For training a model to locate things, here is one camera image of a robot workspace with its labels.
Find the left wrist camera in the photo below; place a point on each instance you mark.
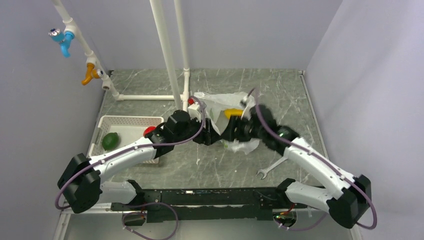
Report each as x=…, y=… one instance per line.
x=195, y=109

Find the yellow fake fruit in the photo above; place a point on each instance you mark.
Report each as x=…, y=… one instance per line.
x=233, y=112

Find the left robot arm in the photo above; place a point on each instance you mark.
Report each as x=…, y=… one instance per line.
x=81, y=181

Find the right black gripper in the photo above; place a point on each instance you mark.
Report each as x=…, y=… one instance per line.
x=230, y=134

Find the silver wrench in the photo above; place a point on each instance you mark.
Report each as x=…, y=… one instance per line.
x=264, y=172

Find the blue valve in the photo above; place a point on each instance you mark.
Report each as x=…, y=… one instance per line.
x=64, y=40

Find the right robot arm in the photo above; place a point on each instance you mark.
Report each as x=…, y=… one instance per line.
x=343, y=196

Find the red fake fruit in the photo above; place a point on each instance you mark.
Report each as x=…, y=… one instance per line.
x=148, y=130

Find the white plastic basket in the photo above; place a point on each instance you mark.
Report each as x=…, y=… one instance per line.
x=128, y=128

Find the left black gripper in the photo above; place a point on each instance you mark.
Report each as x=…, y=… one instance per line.
x=208, y=135

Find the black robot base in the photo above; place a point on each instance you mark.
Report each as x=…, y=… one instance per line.
x=159, y=205

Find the white plastic bag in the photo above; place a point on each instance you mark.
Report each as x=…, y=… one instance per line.
x=220, y=107

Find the white PVC pipe frame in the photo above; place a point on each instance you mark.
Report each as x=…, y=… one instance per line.
x=180, y=98

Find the orange valve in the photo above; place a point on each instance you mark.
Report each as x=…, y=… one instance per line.
x=92, y=73

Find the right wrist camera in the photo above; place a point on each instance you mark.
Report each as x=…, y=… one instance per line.
x=247, y=102

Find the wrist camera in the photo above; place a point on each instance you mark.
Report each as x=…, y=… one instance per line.
x=195, y=109
x=247, y=102

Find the green fake fruit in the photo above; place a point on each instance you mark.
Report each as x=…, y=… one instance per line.
x=110, y=141

